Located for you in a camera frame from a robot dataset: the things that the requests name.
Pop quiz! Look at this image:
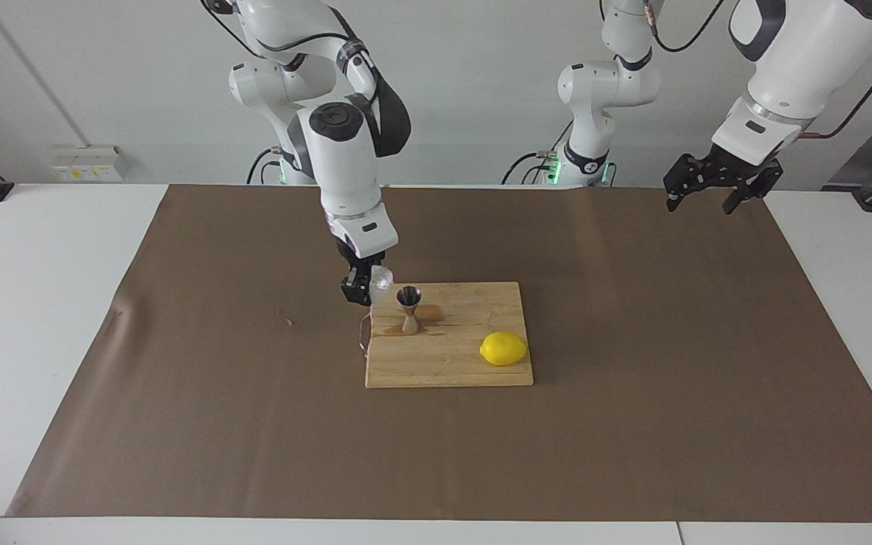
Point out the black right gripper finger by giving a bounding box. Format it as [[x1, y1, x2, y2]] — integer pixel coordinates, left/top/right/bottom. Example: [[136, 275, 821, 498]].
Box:
[[340, 274, 374, 308]]

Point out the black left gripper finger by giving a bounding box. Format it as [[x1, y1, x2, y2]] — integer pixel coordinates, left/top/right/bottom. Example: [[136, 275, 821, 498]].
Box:
[[663, 154, 710, 213], [721, 162, 784, 216]]

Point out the small clear glass cup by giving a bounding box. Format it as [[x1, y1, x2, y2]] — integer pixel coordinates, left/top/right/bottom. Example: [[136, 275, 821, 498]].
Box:
[[369, 265, 395, 305]]

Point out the steel double jigger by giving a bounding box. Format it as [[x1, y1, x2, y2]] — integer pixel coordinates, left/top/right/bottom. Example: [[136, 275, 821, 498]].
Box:
[[396, 285, 423, 335]]

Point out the wooden cutting board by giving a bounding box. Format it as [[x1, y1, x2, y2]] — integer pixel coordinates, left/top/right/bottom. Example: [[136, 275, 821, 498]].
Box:
[[358, 282, 535, 390]]

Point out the yellow lemon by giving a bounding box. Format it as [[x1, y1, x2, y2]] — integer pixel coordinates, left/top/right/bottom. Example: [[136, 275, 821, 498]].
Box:
[[479, 331, 529, 368]]

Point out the brown paper table mat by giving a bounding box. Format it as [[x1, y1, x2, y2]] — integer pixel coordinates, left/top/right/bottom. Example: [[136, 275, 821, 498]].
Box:
[[6, 184, 872, 523]]

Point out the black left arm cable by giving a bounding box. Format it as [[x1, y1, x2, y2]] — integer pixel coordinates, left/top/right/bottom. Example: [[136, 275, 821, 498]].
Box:
[[644, 0, 872, 141]]

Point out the black base cable bundle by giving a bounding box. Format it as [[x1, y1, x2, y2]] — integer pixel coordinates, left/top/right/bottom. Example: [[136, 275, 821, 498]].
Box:
[[502, 149, 559, 186]]

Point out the white wall socket strip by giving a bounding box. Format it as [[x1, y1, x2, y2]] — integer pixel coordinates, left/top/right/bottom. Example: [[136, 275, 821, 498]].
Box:
[[52, 146, 125, 182]]

